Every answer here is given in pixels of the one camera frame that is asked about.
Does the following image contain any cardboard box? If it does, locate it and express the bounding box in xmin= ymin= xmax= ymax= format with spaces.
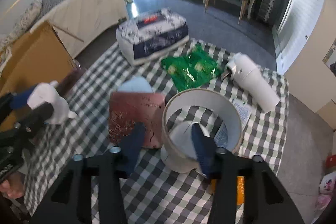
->
xmin=0 ymin=20 xmax=86 ymax=132

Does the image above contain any white round gadget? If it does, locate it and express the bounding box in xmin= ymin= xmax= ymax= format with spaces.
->
xmin=169 ymin=121 xmax=196 ymax=147

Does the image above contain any white thermos bottle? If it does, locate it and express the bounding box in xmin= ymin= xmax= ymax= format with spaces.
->
xmin=222 ymin=53 xmax=280 ymax=113

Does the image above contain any grey suitcase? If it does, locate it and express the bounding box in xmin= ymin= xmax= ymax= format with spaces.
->
xmin=256 ymin=0 xmax=282 ymax=26

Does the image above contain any tissue pack white navy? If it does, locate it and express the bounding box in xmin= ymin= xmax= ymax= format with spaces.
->
xmin=116 ymin=8 xmax=189 ymax=66

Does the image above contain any beige tape roll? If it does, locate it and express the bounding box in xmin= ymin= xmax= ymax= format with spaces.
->
xmin=161 ymin=89 xmax=243 ymax=178

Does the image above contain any left human hand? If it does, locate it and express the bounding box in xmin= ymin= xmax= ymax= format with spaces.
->
xmin=1 ymin=176 xmax=24 ymax=200

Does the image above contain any light blue soap case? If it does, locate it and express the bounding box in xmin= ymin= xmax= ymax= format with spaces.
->
xmin=117 ymin=76 xmax=153 ymax=93

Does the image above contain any bed with white sheet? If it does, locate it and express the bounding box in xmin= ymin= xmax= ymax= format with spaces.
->
xmin=30 ymin=0 xmax=128 ymax=58

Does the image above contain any green snack bag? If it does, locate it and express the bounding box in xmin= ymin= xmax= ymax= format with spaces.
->
xmin=161 ymin=45 xmax=223 ymax=92

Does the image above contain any checkered tablecloth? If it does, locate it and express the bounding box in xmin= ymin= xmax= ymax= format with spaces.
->
xmin=24 ymin=40 xmax=289 ymax=223

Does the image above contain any orange fruit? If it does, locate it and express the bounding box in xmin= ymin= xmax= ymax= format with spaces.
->
xmin=211 ymin=176 xmax=245 ymax=206

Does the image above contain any floral pillow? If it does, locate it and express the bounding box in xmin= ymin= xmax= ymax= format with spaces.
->
xmin=1 ymin=0 xmax=43 ymax=52

